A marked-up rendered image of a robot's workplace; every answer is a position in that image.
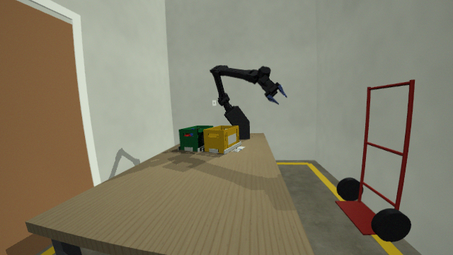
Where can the green crate with dividers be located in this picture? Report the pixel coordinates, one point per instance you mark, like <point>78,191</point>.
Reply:
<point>198,137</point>

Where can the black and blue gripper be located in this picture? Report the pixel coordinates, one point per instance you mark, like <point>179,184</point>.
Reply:
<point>274,89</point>

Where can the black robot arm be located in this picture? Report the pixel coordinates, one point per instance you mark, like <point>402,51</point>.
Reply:
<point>248,75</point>

